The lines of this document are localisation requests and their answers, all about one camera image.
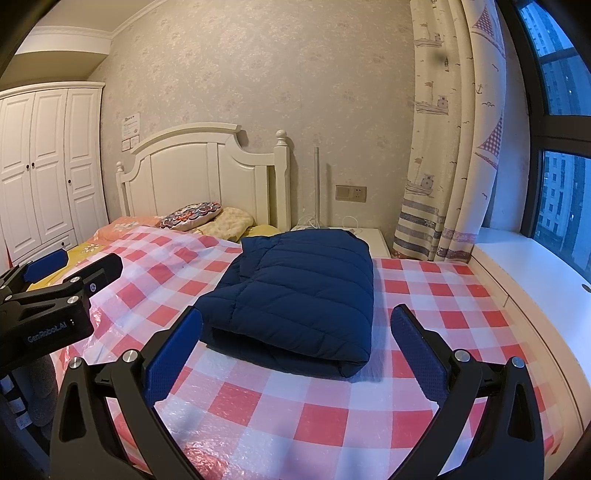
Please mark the window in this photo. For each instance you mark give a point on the window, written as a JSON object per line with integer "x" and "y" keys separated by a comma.
{"x": 563, "y": 194}

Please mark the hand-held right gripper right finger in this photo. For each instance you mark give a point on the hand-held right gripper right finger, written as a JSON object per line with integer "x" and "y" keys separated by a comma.
{"x": 418, "y": 353}

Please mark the wall socket panel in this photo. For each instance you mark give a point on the wall socket panel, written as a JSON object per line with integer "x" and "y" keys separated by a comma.
{"x": 351, "y": 193}

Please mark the white nightstand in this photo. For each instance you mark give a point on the white nightstand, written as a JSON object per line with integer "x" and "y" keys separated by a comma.
{"x": 376, "y": 242}

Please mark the red checkered plastic sheet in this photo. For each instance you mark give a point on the red checkered plastic sheet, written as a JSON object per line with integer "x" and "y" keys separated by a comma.
{"x": 300, "y": 415}

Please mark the white lamp pole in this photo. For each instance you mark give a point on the white lamp pole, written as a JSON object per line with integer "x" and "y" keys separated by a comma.
{"x": 316, "y": 184}

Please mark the person's left forearm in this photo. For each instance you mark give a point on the person's left forearm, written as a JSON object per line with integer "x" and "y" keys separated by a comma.
{"x": 37, "y": 378}

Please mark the cream quilted pillow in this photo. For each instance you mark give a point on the cream quilted pillow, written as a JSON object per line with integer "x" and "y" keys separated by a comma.
{"x": 233, "y": 221}

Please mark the wall paper notice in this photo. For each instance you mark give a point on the wall paper notice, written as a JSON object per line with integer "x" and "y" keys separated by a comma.
{"x": 130, "y": 124}

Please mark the white window sill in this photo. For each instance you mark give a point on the white window sill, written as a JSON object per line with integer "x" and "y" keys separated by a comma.
{"x": 531, "y": 277}

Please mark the printed curtain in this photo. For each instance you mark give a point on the printed curtain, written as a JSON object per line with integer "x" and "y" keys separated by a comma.
{"x": 443, "y": 138}

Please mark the navy puffer jacket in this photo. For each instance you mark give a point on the navy puffer jacket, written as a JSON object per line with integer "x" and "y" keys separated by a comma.
{"x": 300, "y": 295}

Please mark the white bed headboard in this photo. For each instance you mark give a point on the white bed headboard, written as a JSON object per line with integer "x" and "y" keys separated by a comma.
{"x": 184, "y": 180}

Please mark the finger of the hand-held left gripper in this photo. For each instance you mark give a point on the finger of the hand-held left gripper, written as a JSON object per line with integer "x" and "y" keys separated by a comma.
{"x": 46, "y": 265}
{"x": 101, "y": 270}

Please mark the embroidered pillow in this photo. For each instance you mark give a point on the embroidered pillow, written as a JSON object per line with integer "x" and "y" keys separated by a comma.
{"x": 189, "y": 216}

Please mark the white wardrobe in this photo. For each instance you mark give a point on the white wardrobe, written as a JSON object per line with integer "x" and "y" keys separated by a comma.
{"x": 46, "y": 161}

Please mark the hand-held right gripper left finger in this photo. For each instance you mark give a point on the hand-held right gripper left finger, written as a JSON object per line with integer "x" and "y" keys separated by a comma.
{"x": 173, "y": 355}

